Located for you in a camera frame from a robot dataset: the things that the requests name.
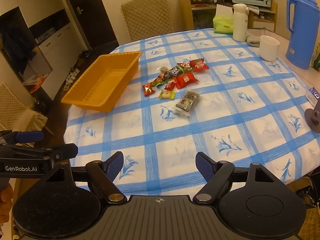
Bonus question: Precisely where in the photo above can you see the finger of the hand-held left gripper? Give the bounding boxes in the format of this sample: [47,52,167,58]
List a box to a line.
[0,130,44,145]
[0,143,78,161]

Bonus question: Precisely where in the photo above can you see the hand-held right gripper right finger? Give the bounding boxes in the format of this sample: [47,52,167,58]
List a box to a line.
[193,151,277,204]

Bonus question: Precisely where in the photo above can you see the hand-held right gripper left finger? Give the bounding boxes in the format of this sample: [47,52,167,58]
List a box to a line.
[45,151,127,204]

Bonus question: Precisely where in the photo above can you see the clear packet with black label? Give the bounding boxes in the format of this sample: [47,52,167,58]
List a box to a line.
[174,89,201,117]

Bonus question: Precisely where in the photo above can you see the orange plastic tray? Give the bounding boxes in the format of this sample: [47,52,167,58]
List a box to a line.
[61,51,143,113]

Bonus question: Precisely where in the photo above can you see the red twisted candy packet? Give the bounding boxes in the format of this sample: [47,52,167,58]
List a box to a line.
[142,82,155,97]

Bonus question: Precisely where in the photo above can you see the green edged sausage packet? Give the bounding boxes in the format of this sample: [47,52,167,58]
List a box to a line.
[152,66,185,87]

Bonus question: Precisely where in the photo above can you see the dark red candy packet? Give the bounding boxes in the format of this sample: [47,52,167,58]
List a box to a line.
[189,58,210,72]

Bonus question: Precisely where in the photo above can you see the person's left hand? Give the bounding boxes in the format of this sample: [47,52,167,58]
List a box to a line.
[0,184,14,222]

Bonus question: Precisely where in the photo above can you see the beige quilted chair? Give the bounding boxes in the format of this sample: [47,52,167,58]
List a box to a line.
[0,81,54,137]
[119,0,175,43]

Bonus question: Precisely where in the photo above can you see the blue checked tablecloth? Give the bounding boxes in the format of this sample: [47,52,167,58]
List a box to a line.
[63,27,320,198]

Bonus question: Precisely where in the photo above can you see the red white plastic bag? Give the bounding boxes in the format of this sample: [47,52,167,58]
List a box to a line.
[22,74,49,94]

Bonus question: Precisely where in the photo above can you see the white slippers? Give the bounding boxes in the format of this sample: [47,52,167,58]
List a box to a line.
[62,67,80,90]

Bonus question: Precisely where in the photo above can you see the green wrapped brown snack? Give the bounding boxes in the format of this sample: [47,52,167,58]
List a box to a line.
[159,90,175,100]

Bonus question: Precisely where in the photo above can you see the large red snack packet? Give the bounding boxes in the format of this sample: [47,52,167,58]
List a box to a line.
[173,72,200,90]

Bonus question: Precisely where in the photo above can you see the dark hanging jacket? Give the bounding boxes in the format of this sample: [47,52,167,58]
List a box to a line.
[0,22,38,65]

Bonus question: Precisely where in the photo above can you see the dark shoes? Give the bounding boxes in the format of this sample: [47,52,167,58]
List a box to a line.
[77,50,92,65]

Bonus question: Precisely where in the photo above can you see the white cabinet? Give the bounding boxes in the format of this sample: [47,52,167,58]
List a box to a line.
[0,0,88,100]

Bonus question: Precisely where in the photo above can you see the row of small boxes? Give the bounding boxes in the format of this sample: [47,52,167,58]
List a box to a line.
[36,27,55,43]

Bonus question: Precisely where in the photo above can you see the black fan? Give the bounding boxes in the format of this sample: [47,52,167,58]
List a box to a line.
[297,190,316,209]

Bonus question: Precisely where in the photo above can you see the grey round device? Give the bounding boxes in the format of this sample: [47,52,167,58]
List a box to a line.
[304,104,320,132]

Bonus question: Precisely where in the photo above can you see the blue white box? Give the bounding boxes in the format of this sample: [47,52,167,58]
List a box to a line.
[305,86,320,107]

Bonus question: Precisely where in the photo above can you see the dark door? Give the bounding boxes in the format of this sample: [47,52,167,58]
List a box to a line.
[62,0,119,52]

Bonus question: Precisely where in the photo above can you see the white cup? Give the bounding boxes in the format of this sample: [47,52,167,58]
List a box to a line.
[258,35,280,62]

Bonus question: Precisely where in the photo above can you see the grey cloth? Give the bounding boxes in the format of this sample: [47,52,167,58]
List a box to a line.
[246,31,263,47]

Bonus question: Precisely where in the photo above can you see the green tissue pack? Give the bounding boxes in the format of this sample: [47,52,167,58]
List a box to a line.
[212,4,235,35]

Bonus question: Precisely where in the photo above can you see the white thermos bottle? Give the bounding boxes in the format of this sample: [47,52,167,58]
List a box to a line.
[232,3,249,42]

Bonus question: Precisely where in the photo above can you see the wooden shelf rack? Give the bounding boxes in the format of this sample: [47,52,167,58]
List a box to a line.
[178,0,278,33]

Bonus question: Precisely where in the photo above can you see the yellow green bag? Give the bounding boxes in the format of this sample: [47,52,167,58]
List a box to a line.
[310,42,320,72]

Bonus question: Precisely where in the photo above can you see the blue thermos jug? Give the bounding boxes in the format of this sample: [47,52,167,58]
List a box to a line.
[285,0,320,70]

